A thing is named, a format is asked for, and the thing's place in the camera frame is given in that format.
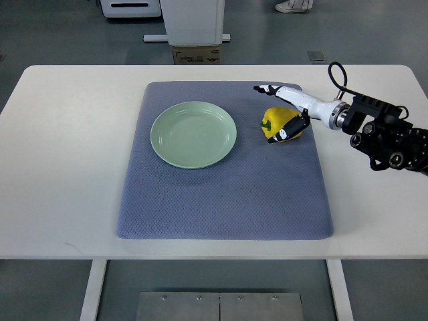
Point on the white machine with slot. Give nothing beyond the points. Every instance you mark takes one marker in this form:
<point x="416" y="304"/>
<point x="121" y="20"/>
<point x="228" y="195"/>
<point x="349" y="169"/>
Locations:
<point x="130" y="9"/>

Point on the yellow bell pepper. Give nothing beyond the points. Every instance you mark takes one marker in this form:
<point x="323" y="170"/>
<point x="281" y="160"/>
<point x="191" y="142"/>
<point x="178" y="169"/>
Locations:
<point x="280" y="124"/>

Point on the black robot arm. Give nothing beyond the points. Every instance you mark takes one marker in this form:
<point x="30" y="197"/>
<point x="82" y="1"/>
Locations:
<point x="378" y="129"/>

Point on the metal base plate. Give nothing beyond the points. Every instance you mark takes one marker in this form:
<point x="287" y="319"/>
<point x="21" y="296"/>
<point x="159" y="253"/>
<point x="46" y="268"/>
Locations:
<point x="219" y="306"/>

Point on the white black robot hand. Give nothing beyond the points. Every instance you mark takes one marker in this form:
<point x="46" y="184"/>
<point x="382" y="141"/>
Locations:
<point x="301" y="100"/>

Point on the cardboard box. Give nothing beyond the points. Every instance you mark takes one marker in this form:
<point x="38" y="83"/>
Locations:
<point x="197" y="55"/>

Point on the light green plate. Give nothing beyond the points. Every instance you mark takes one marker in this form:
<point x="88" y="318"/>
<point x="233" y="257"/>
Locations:
<point x="193" y="135"/>

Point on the white sneaker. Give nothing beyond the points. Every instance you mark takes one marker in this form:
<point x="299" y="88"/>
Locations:
<point x="294" y="6"/>

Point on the white table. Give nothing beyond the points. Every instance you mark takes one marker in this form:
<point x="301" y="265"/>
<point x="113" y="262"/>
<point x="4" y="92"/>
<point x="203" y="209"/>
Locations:
<point x="66" y="135"/>

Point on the blue quilted mat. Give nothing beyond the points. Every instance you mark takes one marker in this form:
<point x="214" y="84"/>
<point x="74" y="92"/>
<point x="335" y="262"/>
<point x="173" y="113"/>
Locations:
<point x="259" y="191"/>

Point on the grey floor plate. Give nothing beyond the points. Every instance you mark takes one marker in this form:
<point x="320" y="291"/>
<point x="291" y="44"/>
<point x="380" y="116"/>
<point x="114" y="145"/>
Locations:
<point x="316" y="56"/>

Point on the white pedestal column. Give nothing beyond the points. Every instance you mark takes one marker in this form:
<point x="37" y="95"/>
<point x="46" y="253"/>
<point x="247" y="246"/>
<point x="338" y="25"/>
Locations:
<point x="192" y="23"/>

